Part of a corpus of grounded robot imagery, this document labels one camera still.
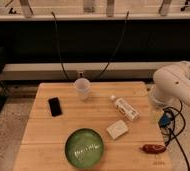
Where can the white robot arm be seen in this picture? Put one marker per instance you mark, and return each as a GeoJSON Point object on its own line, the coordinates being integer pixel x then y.
{"type": "Point", "coordinates": [171, 81]}

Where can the green ceramic bowl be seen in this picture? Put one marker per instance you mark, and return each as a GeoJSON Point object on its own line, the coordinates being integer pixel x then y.
{"type": "Point", "coordinates": [84, 148]}

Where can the white plastic bottle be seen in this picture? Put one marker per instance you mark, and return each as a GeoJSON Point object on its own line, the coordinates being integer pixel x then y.
{"type": "Point", "coordinates": [125, 108]}

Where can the black smartphone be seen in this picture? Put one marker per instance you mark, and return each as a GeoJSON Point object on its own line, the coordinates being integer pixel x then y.
{"type": "Point", "coordinates": [54, 105]}

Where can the white soap bar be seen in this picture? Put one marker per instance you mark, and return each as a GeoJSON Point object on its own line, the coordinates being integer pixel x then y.
{"type": "Point", "coordinates": [117, 129]}

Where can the blue connector box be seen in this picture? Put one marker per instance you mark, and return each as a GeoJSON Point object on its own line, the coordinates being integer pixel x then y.
{"type": "Point", "coordinates": [165, 120]}

